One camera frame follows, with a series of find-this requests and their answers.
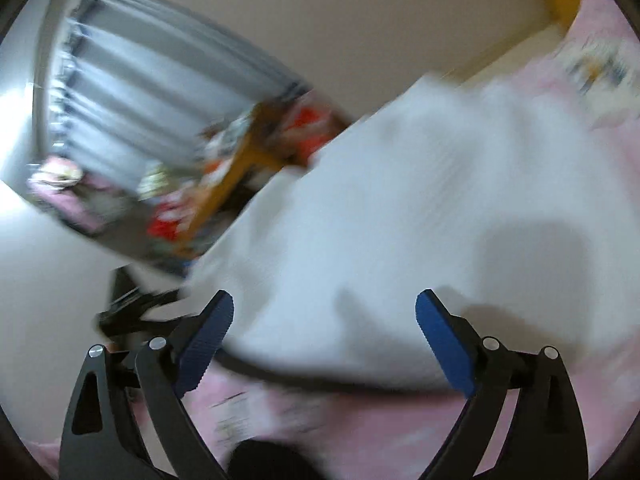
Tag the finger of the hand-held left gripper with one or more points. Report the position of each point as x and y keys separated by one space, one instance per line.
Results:
x=145 y=312

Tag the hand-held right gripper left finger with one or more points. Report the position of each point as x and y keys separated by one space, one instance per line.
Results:
x=210 y=340

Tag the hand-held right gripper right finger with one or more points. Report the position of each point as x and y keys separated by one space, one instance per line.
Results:
x=445 y=345

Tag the white printed zip hoodie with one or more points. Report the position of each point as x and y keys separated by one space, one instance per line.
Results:
x=425 y=210

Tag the pink printed bed sheet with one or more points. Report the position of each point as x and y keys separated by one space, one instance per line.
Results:
x=350 y=425

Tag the dark cloth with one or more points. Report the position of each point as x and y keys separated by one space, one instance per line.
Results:
x=270 y=462

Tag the pink soft item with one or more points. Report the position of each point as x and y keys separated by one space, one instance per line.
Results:
x=65 y=195

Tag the cluttered wooden shelf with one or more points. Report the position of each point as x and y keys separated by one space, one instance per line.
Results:
x=240 y=170

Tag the grey curtain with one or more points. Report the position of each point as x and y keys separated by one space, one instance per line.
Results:
x=150 y=100

